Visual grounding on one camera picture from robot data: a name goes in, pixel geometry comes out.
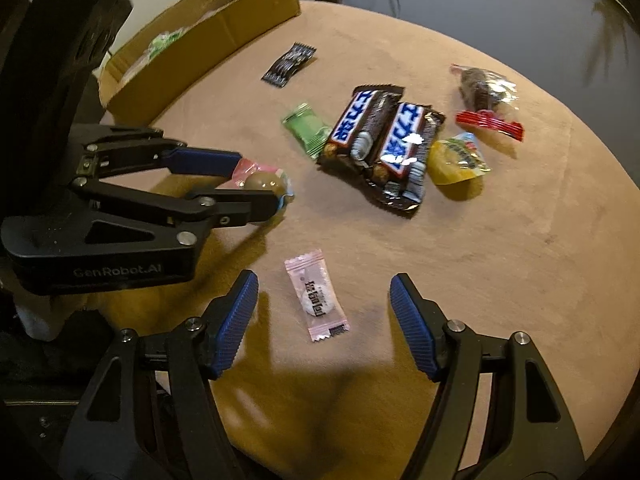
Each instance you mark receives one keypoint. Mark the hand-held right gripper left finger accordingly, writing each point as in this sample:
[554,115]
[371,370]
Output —
[235,322]

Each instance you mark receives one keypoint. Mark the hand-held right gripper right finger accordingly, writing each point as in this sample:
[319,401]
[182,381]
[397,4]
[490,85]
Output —
[412,325]

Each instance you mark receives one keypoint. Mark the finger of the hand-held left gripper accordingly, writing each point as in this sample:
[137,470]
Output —
[210,160]
[235,207]

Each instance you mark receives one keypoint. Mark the pink chocolate ball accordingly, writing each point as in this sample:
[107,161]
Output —
[262,180]

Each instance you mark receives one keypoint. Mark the pink white candy packet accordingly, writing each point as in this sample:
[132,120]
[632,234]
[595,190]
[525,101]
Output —
[317,300]

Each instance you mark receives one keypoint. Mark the pale green candy packet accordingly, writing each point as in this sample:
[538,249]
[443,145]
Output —
[306,130]

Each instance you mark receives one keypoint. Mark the small black snack packet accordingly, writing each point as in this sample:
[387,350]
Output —
[287,65]

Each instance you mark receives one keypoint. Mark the brown cardboard box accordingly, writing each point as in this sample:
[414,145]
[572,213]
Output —
[230,25]

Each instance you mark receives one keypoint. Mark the yellow jelly cup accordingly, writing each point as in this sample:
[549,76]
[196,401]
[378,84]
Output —
[450,170]

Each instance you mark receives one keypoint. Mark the clear snack bag red label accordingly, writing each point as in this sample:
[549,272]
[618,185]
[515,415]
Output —
[480,90]

